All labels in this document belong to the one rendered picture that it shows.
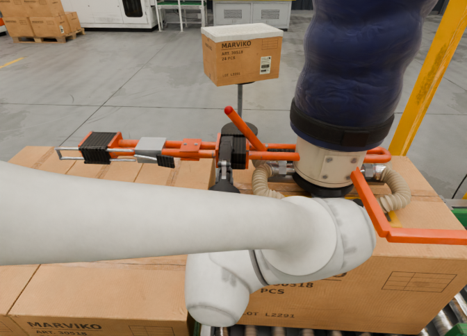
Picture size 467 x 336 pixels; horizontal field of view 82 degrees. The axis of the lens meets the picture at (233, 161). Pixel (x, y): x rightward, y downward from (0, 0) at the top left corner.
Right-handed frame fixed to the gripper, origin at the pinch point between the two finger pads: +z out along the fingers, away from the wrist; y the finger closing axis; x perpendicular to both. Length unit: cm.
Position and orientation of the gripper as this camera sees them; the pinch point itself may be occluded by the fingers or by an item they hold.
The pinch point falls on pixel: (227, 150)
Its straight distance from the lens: 70.6
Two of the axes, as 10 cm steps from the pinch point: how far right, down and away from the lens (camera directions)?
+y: 0.1, 8.0, 6.1
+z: 0.3, -6.1, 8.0
